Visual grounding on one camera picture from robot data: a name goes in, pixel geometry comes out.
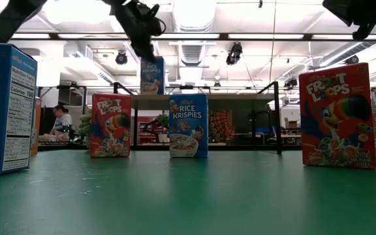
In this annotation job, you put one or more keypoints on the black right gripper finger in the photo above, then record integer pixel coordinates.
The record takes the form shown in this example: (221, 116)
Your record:
(343, 9)

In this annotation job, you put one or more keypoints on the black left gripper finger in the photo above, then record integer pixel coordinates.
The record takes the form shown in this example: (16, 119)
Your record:
(145, 47)

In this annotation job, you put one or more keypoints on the small background potted plant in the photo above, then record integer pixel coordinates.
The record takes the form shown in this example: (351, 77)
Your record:
(163, 122)

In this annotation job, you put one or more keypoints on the black overhead frame beam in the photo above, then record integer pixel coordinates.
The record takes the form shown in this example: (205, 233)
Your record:
(224, 36)

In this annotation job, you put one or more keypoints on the black hanging dome camera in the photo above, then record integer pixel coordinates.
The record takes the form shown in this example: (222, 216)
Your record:
(121, 58)
(352, 59)

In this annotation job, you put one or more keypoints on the green potted artificial plant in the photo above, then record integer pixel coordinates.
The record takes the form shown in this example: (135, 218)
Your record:
(85, 127)

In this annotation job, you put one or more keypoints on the orange patterned panel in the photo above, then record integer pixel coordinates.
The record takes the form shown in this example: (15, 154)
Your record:
(222, 125)

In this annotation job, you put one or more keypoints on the red Froot Loops cereal box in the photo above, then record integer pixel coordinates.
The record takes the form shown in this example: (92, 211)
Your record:
(335, 130)
(109, 130)

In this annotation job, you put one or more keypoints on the red storage shelving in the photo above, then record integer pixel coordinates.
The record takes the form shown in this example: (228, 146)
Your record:
(142, 138)

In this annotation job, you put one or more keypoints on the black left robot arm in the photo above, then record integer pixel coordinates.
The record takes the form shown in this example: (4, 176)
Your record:
(11, 19)

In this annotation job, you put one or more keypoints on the wooden shelf with black frame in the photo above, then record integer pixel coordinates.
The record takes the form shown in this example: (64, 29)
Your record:
(233, 99)

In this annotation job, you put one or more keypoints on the brown cardboard box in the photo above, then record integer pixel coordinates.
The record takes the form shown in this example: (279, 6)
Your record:
(292, 124)

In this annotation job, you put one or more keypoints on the black aluminium table frame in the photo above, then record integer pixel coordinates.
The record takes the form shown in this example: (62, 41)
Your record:
(240, 147)

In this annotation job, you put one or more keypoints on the black hanging spotlight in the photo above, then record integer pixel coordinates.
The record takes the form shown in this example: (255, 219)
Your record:
(234, 53)

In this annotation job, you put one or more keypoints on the green table mat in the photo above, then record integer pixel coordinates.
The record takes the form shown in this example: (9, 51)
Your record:
(188, 196)

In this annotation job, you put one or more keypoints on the person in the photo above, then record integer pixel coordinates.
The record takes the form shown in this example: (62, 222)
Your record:
(62, 122)

